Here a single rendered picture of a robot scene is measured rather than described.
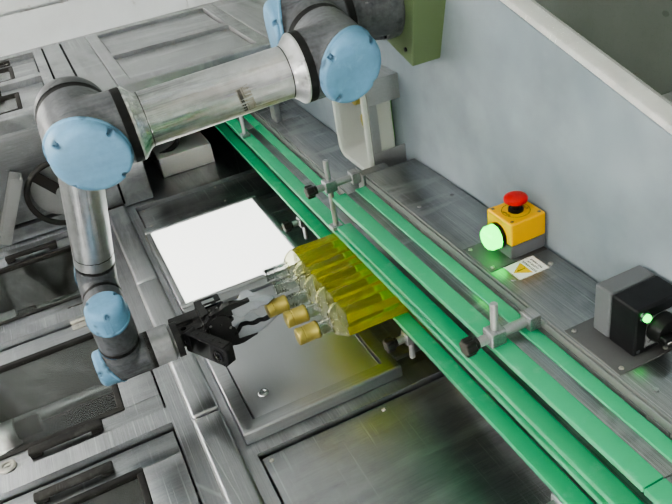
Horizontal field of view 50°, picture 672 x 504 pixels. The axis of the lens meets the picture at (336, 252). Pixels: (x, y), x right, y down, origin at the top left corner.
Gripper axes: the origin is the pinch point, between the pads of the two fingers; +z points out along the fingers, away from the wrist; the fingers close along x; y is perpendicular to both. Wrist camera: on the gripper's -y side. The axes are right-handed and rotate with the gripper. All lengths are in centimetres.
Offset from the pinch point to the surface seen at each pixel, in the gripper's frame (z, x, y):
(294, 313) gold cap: 2.8, -1.8, -6.7
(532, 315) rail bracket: 28, -16, -48
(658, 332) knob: 36, -20, -64
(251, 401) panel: -10.4, 12.6, -9.2
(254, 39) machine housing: 39, -24, 105
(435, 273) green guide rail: 23.8, -13.4, -26.6
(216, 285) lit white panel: -4.6, 11.7, 33.7
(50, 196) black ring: -36, 2, 97
